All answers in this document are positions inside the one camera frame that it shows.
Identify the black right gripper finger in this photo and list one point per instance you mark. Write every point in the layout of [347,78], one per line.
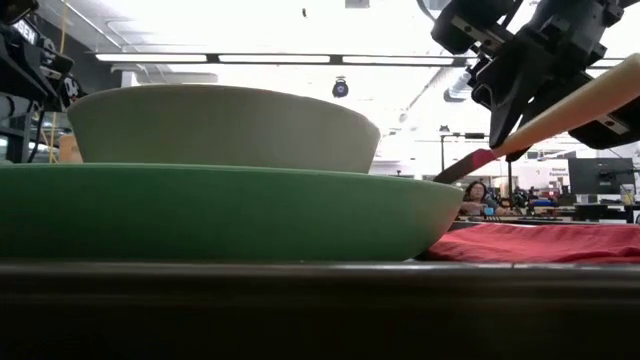
[510,85]
[560,92]

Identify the red cloth napkin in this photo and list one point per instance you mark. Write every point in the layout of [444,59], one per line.
[525,245]

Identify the grey round bowl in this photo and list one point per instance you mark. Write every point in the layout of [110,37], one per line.
[225,130]

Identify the green round plate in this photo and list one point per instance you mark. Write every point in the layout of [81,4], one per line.
[200,215]

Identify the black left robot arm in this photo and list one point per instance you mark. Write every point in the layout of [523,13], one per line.
[20,65]

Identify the dark brown plastic tray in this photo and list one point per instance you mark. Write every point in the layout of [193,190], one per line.
[300,310]

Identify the black computer monitor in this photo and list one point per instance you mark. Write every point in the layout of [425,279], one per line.
[600,175]

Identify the black background pole stand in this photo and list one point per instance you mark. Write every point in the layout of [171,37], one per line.
[442,150]

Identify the person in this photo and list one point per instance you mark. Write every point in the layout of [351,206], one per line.
[477,192]

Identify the black background robot arms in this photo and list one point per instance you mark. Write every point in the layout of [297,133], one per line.
[522,200]

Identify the dark background table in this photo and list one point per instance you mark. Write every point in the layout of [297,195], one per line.
[600,210]

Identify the long ceiling light bar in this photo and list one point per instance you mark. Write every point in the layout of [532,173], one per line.
[275,58]

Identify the grey ceiling air duct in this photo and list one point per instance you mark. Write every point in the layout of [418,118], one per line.
[457,90]

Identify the black dome ceiling camera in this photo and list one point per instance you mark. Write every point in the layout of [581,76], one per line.
[340,89]

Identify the black metal rig frame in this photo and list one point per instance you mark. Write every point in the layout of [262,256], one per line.
[15,145]

